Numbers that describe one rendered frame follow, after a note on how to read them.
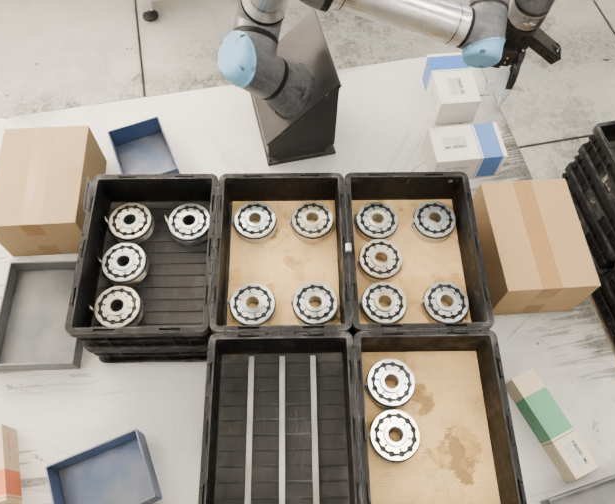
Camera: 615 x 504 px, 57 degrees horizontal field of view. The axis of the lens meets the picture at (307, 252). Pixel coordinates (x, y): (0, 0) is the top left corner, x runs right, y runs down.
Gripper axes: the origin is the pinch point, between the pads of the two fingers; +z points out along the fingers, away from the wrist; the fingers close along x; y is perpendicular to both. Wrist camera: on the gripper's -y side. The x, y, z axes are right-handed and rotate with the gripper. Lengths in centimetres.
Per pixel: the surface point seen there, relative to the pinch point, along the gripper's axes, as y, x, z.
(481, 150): -2.6, 5.6, 22.0
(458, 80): 3.5, -19.6, 24.5
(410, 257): 16.8, 42.9, 15.3
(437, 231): 11.1, 36.4, 12.6
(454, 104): 4.6, -10.6, 24.3
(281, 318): 46, 62, 15
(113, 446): 80, 94, 25
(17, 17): 206, -106, 119
